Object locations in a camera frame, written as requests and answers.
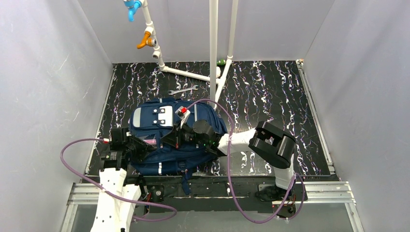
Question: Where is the pink highlighter pen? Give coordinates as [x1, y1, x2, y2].
[144, 139, 157, 145]

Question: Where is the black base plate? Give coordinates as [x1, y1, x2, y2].
[115, 174, 308, 215]

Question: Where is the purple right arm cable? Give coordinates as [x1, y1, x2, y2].
[182, 98, 306, 225]

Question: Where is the silver wrench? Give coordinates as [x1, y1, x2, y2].
[168, 85, 199, 95]

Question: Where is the aluminium frame rail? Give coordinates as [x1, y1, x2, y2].
[61, 59, 363, 232]

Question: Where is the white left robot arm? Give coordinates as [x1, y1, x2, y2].
[91, 128, 157, 232]

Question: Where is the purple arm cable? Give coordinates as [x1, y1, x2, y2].
[182, 98, 306, 225]
[59, 137, 178, 222]

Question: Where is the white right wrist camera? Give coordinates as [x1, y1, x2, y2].
[175, 106, 190, 128]

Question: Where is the orange tap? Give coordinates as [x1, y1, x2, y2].
[136, 31, 157, 49]

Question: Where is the white PVC pipe frame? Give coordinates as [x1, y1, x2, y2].
[138, 0, 239, 102]

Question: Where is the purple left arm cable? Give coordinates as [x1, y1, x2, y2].
[59, 137, 178, 222]

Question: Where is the navy blue student backpack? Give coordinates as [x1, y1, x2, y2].
[129, 98, 227, 195]

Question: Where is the green tap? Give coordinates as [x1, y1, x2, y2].
[216, 59, 226, 67]

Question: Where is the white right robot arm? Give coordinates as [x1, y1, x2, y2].
[161, 120, 295, 201]

